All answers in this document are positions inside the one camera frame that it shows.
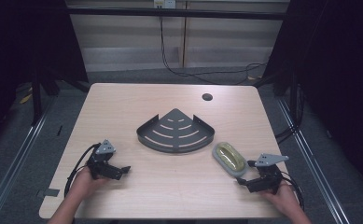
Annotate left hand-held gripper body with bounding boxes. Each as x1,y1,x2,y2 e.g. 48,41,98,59
87,139,118,180

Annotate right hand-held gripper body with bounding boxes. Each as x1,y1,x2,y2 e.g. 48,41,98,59
246,152,290,194

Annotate yellow translucent soap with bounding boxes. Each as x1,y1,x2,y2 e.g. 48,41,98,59
216,142,246,173

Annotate grey soap dish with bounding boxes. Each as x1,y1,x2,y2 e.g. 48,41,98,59
212,141,250,178

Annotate black metal corner shelf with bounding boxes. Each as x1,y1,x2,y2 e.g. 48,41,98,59
135,107,216,154

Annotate person's right hand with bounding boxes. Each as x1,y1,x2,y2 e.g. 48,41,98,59
258,181,299,217

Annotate person's left hand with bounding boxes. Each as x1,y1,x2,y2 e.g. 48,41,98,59
73,168,109,198

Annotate grey tape strip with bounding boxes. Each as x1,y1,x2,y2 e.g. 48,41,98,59
36,188,61,198

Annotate black metal stand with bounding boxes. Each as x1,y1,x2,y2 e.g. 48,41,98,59
29,62,91,127

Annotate black curtain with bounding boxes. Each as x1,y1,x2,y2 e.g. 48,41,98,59
0,0,90,157
261,0,363,197

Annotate black horizontal bar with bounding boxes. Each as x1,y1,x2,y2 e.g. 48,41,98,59
66,7,286,21

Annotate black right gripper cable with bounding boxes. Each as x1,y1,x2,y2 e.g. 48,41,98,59
281,175,305,210

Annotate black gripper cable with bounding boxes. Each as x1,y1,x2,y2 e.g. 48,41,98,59
281,175,305,210
63,143,102,199

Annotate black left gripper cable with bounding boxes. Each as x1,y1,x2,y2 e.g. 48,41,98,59
63,143,102,199

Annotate black floor cables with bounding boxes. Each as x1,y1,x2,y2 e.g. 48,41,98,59
273,83,305,145

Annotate metal floor rail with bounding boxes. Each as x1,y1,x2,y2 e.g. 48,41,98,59
275,98,352,224
0,92,58,224

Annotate black wall cable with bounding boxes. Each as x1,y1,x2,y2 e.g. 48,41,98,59
159,16,268,86

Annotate white wall outlet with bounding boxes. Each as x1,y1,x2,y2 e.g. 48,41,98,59
153,0,177,9

